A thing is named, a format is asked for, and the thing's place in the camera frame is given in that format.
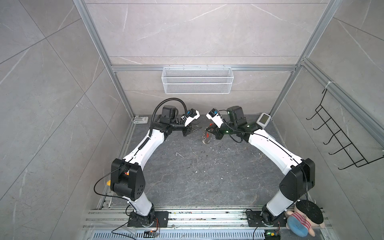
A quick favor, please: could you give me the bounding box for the grey key organizer red handle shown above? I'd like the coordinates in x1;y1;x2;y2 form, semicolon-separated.
202;124;213;145

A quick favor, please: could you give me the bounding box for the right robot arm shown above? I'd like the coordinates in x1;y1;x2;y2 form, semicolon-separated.
206;106;315;226

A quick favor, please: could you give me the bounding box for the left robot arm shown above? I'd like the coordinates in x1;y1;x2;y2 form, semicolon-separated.
110;106;200;227

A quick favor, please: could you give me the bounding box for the white digital timer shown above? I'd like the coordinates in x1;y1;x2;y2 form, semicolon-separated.
256;113;271;129

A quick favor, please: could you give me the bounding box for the boy plush doll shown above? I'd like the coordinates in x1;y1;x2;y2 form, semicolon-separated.
285;200;325;238

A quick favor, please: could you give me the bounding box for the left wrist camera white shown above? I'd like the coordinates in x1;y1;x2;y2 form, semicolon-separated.
184;109;200;127

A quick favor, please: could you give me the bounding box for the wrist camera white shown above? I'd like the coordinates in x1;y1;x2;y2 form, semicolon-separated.
184;109;200;127
206;109;224;128

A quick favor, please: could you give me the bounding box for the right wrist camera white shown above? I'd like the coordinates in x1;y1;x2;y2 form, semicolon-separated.
206;109;224;128

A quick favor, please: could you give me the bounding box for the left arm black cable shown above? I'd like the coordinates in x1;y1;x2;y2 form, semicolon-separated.
148;97;188;137

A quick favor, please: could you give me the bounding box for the white corner bracket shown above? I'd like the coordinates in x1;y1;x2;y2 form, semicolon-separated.
133;117;149;125

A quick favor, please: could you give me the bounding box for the white wire mesh basket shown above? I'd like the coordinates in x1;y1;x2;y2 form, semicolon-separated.
162;67;234;94

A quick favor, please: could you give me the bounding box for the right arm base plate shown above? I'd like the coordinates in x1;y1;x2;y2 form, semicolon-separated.
245;210;287;228

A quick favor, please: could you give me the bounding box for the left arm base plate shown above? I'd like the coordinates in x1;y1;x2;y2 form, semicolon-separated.
127;211;169;228

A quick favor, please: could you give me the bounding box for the black wire hook rack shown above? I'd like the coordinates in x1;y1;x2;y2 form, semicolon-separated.
306;90;384;170

